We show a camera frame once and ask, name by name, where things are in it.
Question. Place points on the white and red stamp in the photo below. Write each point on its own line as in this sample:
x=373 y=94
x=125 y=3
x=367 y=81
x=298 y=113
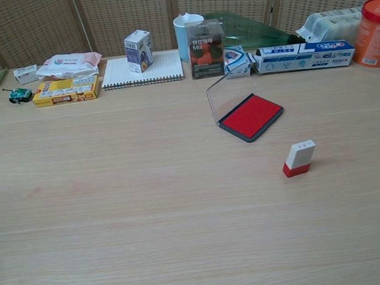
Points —
x=301 y=157

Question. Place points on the red ink pad case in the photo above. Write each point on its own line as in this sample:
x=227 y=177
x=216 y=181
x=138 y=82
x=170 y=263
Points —
x=252 y=115

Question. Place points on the white spiral notebook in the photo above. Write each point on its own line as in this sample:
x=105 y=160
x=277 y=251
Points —
x=162 y=69

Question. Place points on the blue white soap box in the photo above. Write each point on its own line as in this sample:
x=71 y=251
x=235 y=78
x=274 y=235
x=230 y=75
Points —
x=236 y=64

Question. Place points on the clear box red items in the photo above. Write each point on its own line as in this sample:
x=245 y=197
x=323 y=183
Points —
x=206 y=51

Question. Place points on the small purple white carton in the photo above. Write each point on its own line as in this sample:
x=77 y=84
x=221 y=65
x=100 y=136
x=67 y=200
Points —
x=139 y=53

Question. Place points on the white light-blue cup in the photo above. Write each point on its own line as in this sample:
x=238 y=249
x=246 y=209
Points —
x=181 y=35

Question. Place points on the green plastic bottle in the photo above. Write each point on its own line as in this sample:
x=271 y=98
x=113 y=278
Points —
x=250 y=30

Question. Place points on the yellow flat box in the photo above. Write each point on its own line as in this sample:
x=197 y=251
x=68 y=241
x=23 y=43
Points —
x=65 y=91

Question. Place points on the blue white toothpaste box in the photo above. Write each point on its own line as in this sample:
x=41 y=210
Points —
x=303 y=57

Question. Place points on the wooden woven folding screen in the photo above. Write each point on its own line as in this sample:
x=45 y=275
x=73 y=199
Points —
x=124 y=14

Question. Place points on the pink white wet wipes pack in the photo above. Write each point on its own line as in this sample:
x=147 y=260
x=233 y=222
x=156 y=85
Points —
x=68 y=65

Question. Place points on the small white box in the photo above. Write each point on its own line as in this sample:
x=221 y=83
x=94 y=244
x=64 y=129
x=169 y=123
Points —
x=25 y=75

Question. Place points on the white plastic wrapped package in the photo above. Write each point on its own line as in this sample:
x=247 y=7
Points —
x=330 y=24

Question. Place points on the orange canister with red lid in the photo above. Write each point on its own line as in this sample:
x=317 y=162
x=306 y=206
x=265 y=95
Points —
x=376 y=37

